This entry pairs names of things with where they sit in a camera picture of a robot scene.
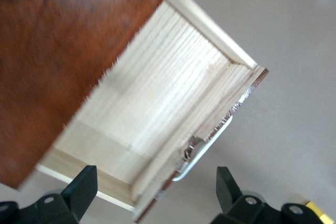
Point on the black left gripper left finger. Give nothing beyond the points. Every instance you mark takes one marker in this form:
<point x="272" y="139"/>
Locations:
<point x="76" y="197"/>

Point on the dark red wooden cabinet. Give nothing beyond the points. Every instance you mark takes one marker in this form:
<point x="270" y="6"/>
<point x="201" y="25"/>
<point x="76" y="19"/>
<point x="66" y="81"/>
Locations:
<point x="65" y="51"/>

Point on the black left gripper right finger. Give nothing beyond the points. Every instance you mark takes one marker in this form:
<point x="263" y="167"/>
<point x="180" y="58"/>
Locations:
<point x="228" y="200"/>

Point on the brown table cover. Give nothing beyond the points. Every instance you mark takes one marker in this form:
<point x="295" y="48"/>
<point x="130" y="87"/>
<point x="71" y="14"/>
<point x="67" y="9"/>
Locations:
<point x="288" y="51"/>

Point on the light wood drawer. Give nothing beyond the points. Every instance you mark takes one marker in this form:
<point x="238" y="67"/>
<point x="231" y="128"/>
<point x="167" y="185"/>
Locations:
<point x="170" y="90"/>

